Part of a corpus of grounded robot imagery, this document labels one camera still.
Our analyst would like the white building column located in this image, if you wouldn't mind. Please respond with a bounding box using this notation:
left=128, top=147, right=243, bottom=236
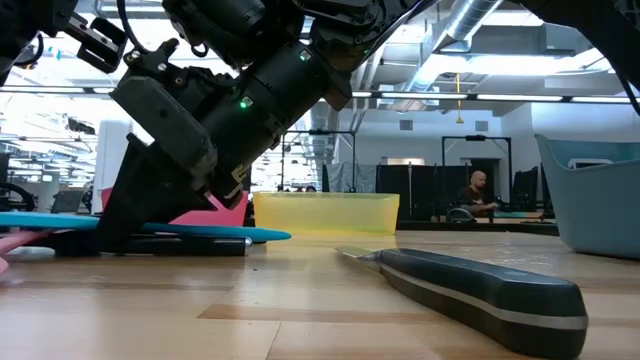
left=92, top=119, right=134, bottom=214

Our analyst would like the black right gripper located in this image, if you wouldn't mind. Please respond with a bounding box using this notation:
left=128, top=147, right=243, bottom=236
left=93, top=64, right=251, bottom=255

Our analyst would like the blue plastic bin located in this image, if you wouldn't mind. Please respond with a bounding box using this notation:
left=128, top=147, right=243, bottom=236
left=533, top=132, right=640, bottom=261

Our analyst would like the pink silicone spatula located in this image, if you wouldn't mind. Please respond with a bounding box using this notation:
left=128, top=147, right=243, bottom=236
left=0, top=229, right=51, bottom=275

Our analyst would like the dark background table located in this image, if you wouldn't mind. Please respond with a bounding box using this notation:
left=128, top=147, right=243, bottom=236
left=397, top=219, right=560, bottom=237

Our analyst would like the pink plastic bin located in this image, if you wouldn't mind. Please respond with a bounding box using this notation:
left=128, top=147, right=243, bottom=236
left=101, top=187, right=250, bottom=228

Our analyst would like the large black-handled knife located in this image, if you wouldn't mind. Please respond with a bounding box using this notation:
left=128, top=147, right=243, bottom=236
left=334, top=245, right=590, bottom=360

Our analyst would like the ribbed silver air duct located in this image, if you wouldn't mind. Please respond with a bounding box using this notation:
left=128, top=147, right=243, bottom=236
left=308, top=99, right=346, bottom=169

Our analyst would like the yellow hanging cord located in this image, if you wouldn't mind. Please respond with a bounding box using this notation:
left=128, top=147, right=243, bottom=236
left=454, top=72, right=465, bottom=125

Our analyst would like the black rig frame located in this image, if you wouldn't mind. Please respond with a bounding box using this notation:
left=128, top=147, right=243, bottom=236
left=281, top=129, right=357, bottom=194
left=441, top=134, right=514, bottom=221

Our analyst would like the yellow plastic bin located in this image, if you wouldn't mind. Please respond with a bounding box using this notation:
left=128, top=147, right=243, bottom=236
left=252, top=192, right=401, bottom=235

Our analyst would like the black dome-shaped object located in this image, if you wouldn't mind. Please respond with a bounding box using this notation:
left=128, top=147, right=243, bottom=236
left=446, top=207, right=476, bottom=224

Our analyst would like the teal silicone spatula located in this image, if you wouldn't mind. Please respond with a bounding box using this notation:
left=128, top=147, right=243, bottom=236
left=0, top=212, right=293, bottom=245

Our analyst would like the black monitor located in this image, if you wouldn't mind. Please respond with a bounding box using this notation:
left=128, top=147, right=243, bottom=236
left=510, top=166, right=540, bottom=214

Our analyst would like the smooth silver air duct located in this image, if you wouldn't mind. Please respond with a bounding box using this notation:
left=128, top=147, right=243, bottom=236
left=389, top=0, right=504, bottom=112

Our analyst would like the black partition screen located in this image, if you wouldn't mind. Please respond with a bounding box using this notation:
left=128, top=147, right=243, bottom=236
left=374, top=164, right=471, bottom=221

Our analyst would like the long ceiling light strip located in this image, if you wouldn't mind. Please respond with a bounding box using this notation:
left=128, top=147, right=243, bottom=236
left=0, top=85, right=640, bottom=105

